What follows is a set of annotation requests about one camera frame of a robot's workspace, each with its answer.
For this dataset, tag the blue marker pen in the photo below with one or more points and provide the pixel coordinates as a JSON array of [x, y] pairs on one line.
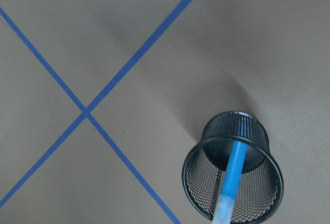
[[228, 193]]

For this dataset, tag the blue tape line lengthwise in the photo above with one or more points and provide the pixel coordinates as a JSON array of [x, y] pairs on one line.
[[103, 90]]

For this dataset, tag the black mesh cup right side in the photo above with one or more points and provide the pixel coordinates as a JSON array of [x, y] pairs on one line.
[[261, 184]]

